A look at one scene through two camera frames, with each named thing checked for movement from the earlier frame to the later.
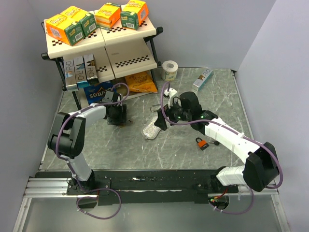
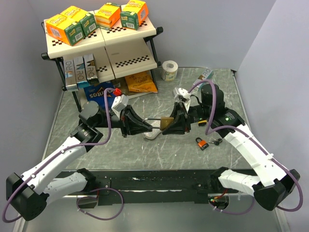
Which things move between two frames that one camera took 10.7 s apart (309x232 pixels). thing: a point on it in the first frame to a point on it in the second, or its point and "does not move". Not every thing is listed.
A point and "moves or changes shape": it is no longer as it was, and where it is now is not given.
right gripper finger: (161, 122) to (177, 127)
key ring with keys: (217, 143) does not move
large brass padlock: (155, 108) moves or changes shape
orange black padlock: (202, 143) does not move
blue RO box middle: (80, 72) does not move
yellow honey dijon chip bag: (143, 82) does not move
